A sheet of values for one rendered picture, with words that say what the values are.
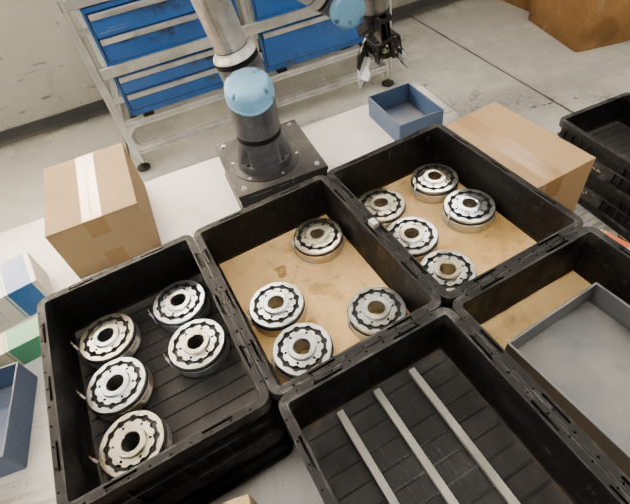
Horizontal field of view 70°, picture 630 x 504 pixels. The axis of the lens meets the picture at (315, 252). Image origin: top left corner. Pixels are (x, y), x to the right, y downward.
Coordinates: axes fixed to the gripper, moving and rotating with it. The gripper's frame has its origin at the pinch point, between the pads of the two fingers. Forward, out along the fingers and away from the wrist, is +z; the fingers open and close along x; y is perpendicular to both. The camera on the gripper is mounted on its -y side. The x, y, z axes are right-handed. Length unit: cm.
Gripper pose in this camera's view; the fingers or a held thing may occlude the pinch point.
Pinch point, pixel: (383, 77)
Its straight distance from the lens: 139.3
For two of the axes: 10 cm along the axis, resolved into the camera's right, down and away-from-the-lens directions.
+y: 3.5, 6.7, -6.6
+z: 2.6, 6.0, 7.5
